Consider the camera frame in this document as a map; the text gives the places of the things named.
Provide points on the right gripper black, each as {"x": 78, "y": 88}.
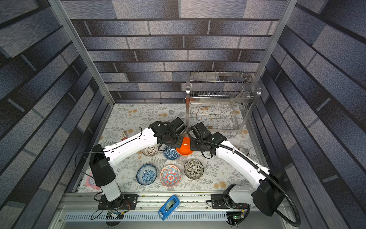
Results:
{"x": 195, "y": 144}

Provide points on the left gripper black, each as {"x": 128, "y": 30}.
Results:
{"x": 179, "y": 144}

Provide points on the orange bowl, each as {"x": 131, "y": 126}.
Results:
{"x": 185, "y": 149}

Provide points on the white lattice pattern bowl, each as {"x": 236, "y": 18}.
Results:
{"x": 151, "y": 150}

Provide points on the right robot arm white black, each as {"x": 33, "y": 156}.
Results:
{"x": 268, "y": 185}

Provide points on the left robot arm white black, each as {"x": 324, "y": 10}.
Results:
{"x": 104, "y": 159}

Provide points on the steel two-tier dish rack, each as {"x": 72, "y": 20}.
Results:
{"x": 222, "y": 101}

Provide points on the blue dotted pattern bowl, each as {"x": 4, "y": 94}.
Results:
{"x": 171, "y": 153}

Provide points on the black white floral bowl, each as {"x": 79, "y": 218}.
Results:
{"x": 193, "y": 169}

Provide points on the floral table mat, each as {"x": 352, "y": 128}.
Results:
{"x": 128, "y": 119}

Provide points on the red blue floral bowl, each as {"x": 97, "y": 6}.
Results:
{"x": 170, "y": 176}

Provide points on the blue floral rim bowl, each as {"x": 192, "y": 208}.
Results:
{"x": 146, "y": 174}

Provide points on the red soda can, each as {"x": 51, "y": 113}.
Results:
{"x": 244, "y": 151}

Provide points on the small red white box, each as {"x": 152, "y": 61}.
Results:
{"x": 123, "y": 136}

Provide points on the blue handheld meter device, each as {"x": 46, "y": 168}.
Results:
{"x": 169, "y": 207}

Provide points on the pink alarm clock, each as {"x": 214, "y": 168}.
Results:
{"x": 90, "y": 184}

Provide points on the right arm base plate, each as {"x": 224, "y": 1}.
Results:
{"x": 221, "y": 201}

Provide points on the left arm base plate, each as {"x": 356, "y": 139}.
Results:
{"x": 124, "y": 202}

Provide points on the aluminium rail frame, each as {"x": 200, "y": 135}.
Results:
{"x": 80, "y": 211}

